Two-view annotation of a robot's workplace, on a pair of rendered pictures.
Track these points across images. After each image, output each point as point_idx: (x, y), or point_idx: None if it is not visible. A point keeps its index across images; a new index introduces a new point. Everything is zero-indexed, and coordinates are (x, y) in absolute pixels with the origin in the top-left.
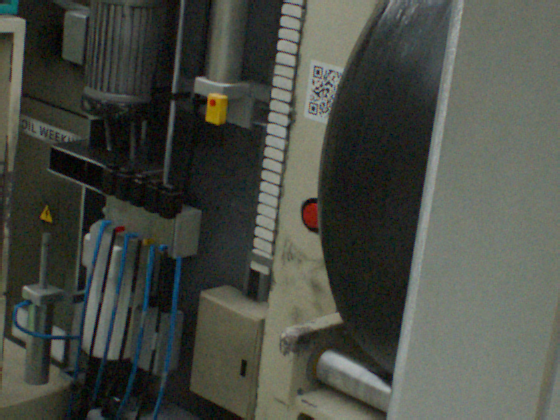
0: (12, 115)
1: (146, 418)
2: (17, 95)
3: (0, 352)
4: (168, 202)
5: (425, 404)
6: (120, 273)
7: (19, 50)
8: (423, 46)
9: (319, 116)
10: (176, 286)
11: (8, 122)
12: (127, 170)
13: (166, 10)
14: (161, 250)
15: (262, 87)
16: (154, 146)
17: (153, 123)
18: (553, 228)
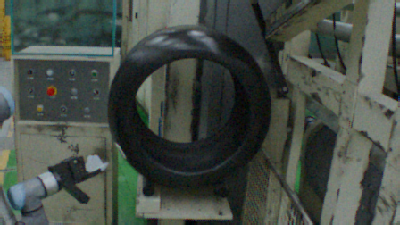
0: (111, 81)
1: None
2: (112, 77)
3: (111, 142)
4: (161, 112)
5: None
6: (159, 131)
7: (112, 65)
8: (120, 62)
9: (163, 87)
10: (160, 136)
11: (110, 83)
12: (162, 103)
13: (201, 62)
14: (160, 125)
15: (195, 83)
16: (198, 101)
17: (197, 95)
18: None
